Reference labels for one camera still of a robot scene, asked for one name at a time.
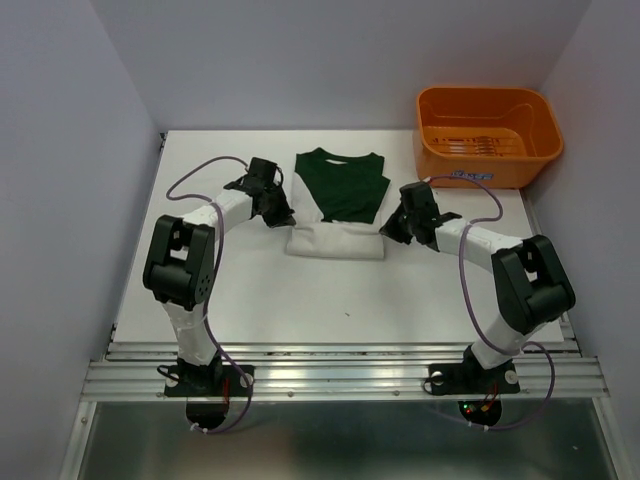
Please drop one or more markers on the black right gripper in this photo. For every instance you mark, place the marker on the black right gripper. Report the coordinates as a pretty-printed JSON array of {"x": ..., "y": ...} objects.
[{"x": 390, "y": 227}]

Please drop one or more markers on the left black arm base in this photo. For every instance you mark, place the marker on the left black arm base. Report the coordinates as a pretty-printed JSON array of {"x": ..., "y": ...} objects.
[{"x": 217, "y": 379}]

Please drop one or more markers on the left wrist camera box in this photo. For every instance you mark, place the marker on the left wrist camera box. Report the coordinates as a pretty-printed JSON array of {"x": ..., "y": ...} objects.
[{"x": 262, "y": 170}]

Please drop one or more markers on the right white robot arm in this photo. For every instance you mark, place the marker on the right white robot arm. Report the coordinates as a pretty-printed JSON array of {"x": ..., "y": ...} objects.
[{"x": 531, "y": 285}]

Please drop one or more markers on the white and green t-shirt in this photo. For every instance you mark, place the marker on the white and green t-shirt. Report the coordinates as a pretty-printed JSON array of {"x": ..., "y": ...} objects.
[{"x": 337, "y": 204}]

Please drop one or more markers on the aluminium mounting rail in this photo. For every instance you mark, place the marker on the aluminium mounting rail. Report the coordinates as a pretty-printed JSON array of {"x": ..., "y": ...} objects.
[{"x": 339, "y": 373}]

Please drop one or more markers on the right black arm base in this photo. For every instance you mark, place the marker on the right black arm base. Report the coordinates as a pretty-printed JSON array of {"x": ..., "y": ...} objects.
[{"x": 468, "y": 377}]

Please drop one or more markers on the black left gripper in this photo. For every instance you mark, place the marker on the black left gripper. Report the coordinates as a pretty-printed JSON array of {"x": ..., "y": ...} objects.
[{"x": 283, "y": 216}]

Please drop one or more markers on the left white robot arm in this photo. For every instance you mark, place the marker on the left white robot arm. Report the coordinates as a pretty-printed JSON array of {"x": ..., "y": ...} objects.
[{"x": 185, "y": 253}]

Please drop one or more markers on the orange plastic basket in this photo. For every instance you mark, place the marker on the orange plastic basket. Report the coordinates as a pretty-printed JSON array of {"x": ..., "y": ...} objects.
[{"x": 502, "y": 137}]

